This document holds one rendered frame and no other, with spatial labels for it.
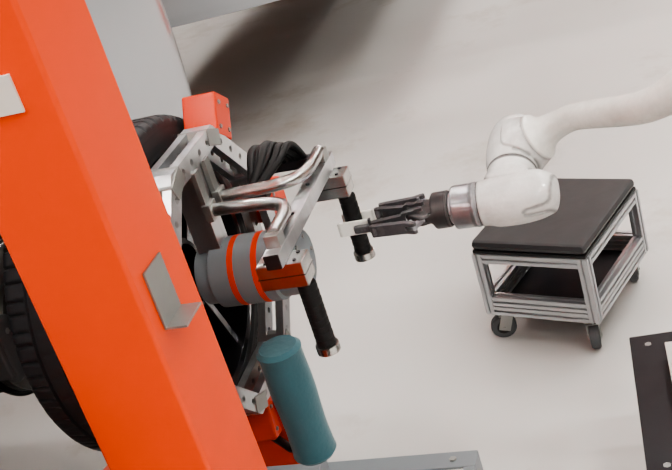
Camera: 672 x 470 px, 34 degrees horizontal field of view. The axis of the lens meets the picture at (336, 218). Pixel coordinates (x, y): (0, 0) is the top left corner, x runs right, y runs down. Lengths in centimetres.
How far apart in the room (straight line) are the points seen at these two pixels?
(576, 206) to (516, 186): 106
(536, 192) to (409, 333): 139
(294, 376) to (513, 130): 66
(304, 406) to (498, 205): 54
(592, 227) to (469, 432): 64
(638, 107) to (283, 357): 79
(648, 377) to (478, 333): 94
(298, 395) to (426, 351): 126
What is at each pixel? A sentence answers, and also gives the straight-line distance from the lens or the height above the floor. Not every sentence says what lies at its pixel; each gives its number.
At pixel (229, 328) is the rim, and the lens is 237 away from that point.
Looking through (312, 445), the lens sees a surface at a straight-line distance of 219.
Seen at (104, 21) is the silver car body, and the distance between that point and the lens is 263.
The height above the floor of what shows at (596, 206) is 34.
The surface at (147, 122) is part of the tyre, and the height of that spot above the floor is 117.
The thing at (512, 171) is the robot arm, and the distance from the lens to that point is 217.
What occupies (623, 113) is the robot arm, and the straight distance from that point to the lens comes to 208.
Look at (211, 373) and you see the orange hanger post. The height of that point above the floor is 97.
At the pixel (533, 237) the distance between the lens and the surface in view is 308.
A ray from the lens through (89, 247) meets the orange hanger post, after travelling 146.
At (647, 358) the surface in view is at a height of 30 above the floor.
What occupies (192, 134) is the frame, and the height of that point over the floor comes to 112.
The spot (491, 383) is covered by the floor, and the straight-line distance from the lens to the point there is 313.
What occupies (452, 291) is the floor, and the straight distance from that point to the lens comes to 360.
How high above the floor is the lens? 178
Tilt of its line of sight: 24 degrees down
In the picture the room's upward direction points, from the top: 18 degrees counter-clockwise
